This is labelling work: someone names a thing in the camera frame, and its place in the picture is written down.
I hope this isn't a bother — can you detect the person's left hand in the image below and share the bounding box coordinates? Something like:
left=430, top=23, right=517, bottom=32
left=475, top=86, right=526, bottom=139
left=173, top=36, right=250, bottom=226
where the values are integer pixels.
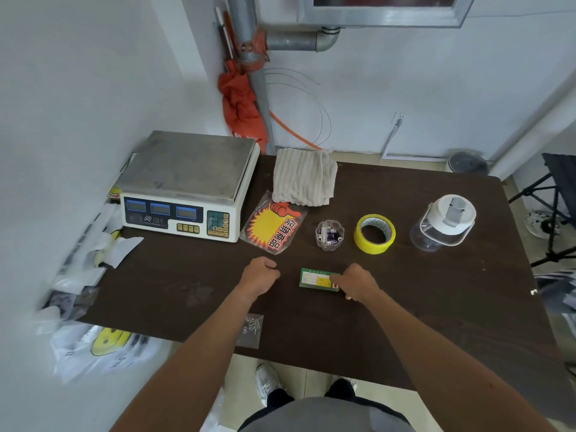
left=237, top=257, right=282, bottom=304

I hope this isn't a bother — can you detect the person's right hand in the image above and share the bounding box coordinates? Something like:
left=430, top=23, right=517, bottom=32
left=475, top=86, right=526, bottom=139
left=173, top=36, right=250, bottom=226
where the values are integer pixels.
left=329, top=263, right=382, bottom=305

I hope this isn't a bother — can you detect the yellow tape roll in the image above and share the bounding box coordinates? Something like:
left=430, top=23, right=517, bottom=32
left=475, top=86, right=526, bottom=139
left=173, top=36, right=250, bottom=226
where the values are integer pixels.
left=353, top=214, right=397, bottom=255

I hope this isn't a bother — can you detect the small green box red arrow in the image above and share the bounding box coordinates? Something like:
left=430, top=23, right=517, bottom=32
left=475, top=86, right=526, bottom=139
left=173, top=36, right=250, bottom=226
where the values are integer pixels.
left=299, top=267, right=341, bottom=293

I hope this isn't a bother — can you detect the clear bag yellow starburst sign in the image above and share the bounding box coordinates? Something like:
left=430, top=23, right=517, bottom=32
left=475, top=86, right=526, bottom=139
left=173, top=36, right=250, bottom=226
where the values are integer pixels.
left=239, top=191, right=308, bottom=256

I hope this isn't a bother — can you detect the small zip bag of screws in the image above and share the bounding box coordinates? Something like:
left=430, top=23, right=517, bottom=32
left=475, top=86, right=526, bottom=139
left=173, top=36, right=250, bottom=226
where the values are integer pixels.
left=236, top=312, right=265, bottom=350

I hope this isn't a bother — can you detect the small clear round container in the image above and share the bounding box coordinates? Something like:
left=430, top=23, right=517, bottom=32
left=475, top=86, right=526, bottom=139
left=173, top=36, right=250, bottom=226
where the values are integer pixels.
left=314, top=219, right=346, bottom=253

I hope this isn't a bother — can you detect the white ribbed cloth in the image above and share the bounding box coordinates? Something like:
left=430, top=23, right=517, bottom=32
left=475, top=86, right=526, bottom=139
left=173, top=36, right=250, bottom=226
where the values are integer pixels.
left=271, top=147, right=339, bottom=208

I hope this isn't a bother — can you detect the clear jar with white lid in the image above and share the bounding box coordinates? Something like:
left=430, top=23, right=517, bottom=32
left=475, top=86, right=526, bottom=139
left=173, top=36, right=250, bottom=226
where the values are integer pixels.
left=409, top=194, right=478, bottom=253

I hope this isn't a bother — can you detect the person's left forearm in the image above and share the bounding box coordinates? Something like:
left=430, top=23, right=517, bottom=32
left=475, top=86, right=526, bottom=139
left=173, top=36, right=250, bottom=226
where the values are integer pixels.
left=110, top=287, right=257, bottom=432

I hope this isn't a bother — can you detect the person's right forearm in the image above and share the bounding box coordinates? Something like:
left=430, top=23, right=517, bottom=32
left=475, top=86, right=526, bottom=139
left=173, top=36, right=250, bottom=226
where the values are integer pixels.
left=364, top=292, right=559, bottom=432

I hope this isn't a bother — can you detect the person's left white shoe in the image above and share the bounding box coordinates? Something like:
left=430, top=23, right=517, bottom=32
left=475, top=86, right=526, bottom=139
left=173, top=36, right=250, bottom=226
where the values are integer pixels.
left=255, top=363, right=283, bottom=408

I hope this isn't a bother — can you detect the person's grey shirt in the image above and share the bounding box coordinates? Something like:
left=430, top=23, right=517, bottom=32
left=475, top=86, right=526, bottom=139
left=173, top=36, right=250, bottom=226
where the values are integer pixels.
left=238, top=397, right=417, bottom=432

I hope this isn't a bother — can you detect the white electronic scale steel pan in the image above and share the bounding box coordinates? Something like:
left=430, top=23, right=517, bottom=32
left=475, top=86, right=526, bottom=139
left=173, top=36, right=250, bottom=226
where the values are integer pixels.
left=115, top=130, right=262, bottom=244

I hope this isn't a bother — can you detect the white round bin dark lid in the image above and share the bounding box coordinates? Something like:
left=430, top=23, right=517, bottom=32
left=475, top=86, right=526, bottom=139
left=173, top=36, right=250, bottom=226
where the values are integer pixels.
left=445, top=150, right=490, bottom=176

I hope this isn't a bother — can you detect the yellow green packet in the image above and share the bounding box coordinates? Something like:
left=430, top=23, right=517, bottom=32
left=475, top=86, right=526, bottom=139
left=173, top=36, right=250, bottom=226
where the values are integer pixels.
left=107, top=152, right=138, bottom=204

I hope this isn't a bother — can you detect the pile of white plastic bags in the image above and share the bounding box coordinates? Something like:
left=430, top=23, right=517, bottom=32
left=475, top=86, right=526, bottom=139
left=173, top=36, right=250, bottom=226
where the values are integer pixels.
left=35, top=204, right=145, bottom=336

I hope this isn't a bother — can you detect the white bag with yellow smiley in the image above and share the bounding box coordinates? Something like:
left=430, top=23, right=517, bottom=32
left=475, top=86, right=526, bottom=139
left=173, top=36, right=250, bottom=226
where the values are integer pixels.
left=49, top=323, right=167, bottom=385

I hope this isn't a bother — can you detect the white round patterned object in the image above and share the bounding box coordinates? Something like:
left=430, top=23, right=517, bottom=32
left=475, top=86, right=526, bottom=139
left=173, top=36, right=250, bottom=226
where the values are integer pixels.
left=524, top=210, right=563, bottom=241

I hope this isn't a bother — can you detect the white plastic pipe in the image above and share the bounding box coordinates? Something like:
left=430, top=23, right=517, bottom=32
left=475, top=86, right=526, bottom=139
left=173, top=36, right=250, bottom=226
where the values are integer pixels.
left=489, top=83, right=576, bottom=181

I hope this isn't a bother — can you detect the black folding stool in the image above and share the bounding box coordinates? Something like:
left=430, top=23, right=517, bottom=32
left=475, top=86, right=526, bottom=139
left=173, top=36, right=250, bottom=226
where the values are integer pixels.
left=508, top=152, right=576, bottom=269

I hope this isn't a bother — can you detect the grey metal pipe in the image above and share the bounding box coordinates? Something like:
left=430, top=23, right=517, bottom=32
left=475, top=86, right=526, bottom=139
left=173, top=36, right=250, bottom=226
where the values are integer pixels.
left=226, top=0, right=342, bottom=156

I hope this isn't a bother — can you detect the metal framed red cabinet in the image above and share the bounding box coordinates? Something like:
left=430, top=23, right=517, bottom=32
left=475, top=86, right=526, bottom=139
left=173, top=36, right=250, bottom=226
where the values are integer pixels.
left=302, top=0, right=478, bottom=28

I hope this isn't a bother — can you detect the orange cable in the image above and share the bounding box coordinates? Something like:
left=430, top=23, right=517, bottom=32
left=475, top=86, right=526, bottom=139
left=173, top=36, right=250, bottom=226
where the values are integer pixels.
left=269, top=110, right=324, bottom=151

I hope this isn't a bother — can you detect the thin wire loop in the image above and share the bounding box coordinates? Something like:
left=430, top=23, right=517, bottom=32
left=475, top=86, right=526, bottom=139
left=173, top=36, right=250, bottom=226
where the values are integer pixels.
left=264, top=68, right=333, bottom=149

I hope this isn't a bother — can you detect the grey wall plug with conduit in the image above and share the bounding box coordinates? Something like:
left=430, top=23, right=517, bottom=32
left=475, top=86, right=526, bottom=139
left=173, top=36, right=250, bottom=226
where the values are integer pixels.
left=380, top=113, right=405, bottom=160

